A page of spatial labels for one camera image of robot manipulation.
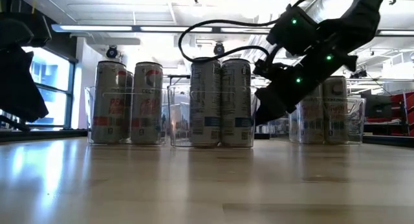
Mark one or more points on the red storage shelving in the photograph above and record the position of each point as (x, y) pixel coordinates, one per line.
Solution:
(402, 110)

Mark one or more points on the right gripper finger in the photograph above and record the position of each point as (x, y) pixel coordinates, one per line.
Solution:
(275, 104)

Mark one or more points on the small black ceiling spotlights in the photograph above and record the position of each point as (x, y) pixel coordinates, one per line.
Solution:
(359, 74)

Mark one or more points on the dark framed window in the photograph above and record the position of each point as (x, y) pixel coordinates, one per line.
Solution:
(51, 75)

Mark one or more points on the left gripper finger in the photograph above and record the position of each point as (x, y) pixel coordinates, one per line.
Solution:
(19, 88)

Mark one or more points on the black monitor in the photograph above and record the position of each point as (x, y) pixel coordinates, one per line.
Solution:
(376, 105)

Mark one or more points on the small round ceiling camera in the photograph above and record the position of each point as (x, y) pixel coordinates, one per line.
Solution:
(219, 49)

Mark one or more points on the black round ceiling fixture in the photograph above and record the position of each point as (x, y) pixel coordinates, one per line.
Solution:
(111, 52)

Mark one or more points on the silver ventilation duct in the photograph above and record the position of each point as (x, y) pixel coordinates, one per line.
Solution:
(326, 7)

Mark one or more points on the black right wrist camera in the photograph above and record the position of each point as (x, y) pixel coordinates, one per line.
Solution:
(291, 33)

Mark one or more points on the clear plastic bin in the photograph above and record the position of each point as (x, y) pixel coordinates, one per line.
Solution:
(178, 120)
(357, 120)
(89, 120)

